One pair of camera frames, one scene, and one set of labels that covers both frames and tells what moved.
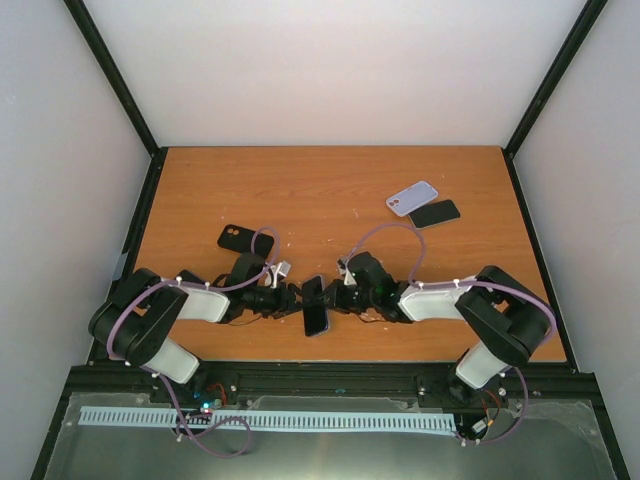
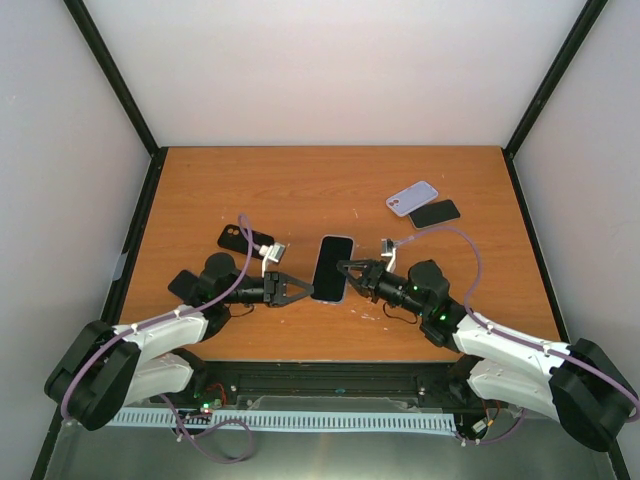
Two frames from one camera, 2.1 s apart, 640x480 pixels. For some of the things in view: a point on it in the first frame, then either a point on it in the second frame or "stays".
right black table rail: x=562 y=327 stays
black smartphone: x=315 y=316 to x=331 y=274
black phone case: x=240 y=240 stays
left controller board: x=208 y=397 stays
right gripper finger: x=329 y=304 to x=362 y=290
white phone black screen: x=435 y=212 stays
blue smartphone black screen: x=315 y=314 to x=329 y=281
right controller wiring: x=490 y=421 stays
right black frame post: x=581 y=29 stays
